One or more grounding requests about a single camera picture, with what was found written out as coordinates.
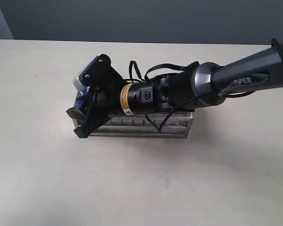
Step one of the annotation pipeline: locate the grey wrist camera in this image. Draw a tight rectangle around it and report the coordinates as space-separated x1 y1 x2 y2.
73 55 103 91

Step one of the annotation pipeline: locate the stainless steel test tube rack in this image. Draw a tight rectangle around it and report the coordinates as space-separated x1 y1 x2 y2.
73 112 193 138

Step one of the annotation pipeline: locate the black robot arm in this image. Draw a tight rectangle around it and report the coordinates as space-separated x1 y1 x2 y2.
67 39 283 138

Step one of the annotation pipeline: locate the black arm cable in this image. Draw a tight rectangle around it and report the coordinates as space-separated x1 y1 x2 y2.
128 38 283 132

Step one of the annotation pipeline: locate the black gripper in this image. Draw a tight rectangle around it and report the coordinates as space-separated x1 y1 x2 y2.
66 54 124 138

